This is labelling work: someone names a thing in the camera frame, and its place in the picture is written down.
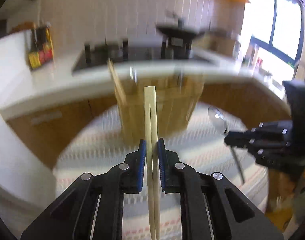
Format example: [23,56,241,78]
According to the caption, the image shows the metal spoon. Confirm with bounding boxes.
[207,106,246,184]

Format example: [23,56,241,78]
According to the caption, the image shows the beige plastic utensil basket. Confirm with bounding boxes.
[114,75,204,145]

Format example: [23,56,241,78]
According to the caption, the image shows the black gas stove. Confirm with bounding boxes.
[72,39,215,75]

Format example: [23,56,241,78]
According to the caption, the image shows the wooden chopstick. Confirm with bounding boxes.
[144,86,155,239]
[150,86,160,239]

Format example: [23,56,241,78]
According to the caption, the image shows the window with dark frame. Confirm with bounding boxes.
[249,0,304,84]

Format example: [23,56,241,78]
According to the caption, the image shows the striped woven table cloth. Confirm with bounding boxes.
[53,102,270,240]

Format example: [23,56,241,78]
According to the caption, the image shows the yellow label sauce bottle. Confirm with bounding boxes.
[39,23,54,64]

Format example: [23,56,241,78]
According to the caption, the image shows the black frying pan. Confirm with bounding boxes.
[156,23,207,40]

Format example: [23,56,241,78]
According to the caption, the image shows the chopsticks in basket left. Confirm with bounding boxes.
[107,59,126,104]

